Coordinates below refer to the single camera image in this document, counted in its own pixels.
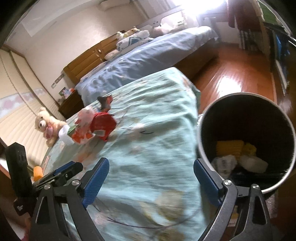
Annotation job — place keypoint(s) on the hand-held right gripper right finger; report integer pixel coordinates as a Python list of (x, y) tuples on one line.
[(208, 183)]

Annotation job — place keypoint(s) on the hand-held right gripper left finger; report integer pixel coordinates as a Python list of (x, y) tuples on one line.
[(97, 180)]

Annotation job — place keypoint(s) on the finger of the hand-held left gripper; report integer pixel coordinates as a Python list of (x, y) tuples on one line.
[(71, 172), (63, 168)]

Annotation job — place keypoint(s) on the white foam fruit net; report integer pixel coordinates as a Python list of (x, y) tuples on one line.
[(64, 138)]

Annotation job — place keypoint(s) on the green drink carton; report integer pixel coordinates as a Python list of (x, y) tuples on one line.
[(71, 131)]

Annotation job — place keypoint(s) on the large orange foam net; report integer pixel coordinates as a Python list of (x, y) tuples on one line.
[(229, 147)]

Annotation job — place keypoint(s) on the white carton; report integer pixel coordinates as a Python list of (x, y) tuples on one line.
[(253, 163)]

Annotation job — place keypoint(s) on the black trash bin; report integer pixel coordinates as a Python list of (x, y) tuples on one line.
[(242, 120)]

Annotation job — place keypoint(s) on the small orange foam net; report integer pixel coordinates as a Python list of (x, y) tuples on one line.
[(38, 172)]

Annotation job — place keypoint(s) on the cream teddy bear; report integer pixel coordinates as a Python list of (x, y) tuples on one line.
[(42, 121)]

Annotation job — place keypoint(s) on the pink pig plush red dress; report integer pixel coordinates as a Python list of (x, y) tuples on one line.
[(84, 118)]

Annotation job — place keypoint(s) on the white slatted closet door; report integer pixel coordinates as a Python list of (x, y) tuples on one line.
[(20, 111)]

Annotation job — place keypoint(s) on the wooden nightstand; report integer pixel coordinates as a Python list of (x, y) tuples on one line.
[(71, 106)]

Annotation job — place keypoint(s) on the floral teal blanket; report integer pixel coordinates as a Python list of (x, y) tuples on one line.
[(150, 139)]

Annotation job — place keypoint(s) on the dark crumpled wrapper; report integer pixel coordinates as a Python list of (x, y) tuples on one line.
[(105, 102)]

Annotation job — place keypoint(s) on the wooden headboard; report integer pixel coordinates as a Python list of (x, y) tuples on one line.
[(92, 58)]

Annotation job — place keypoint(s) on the white pillow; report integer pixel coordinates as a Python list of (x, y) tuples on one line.
[(112, 55)]

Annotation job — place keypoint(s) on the bed with blue sheet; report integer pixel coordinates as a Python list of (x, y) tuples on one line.
[(143, 60)]

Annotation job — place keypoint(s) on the black glass cabinet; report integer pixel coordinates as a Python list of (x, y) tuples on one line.
[(279, 58)]

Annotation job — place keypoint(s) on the blue patterned pillow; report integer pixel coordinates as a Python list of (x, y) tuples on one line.
[(131, 40)]

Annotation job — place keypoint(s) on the white plush bear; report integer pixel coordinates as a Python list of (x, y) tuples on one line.
[(120, 34)]

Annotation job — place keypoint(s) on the striped cloth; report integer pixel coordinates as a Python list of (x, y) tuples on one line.
[(249, 39)]

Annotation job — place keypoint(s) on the cream plush toy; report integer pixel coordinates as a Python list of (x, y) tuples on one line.
[(133, 30)]

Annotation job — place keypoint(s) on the pink plush toy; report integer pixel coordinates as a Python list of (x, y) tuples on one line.
[(163, 27)]

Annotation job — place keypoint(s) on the white air conditioner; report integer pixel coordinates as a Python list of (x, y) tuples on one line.
[(111, 4)]

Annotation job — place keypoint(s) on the dark red coat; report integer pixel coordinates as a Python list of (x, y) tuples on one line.
[(241, 14)]

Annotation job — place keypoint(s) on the wall switches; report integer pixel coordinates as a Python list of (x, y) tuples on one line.
[(57, 81)]

